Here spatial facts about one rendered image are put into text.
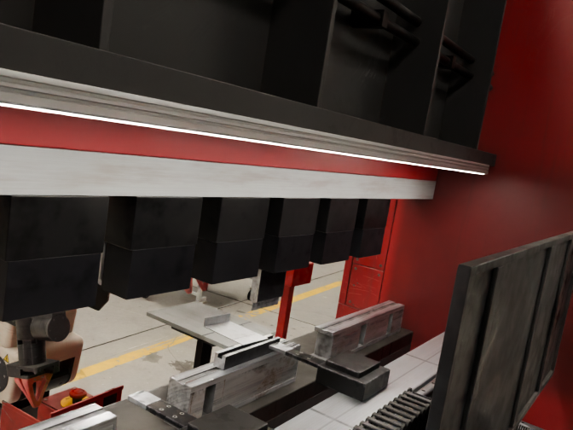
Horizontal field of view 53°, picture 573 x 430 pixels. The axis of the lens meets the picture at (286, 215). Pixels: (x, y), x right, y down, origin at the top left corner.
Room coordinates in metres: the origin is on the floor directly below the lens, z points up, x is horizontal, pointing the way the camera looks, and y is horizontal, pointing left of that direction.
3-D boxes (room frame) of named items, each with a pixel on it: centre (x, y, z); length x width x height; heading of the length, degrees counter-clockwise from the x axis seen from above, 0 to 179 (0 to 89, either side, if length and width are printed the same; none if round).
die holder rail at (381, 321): (1.72, -0.29, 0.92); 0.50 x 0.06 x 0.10; 147
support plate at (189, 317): (1.35, 0.14, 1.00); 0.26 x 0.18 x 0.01; 57
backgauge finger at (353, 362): (1.18, -0.13, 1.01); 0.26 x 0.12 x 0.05; 57
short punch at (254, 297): (1.26, 0.02, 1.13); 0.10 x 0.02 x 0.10; 147
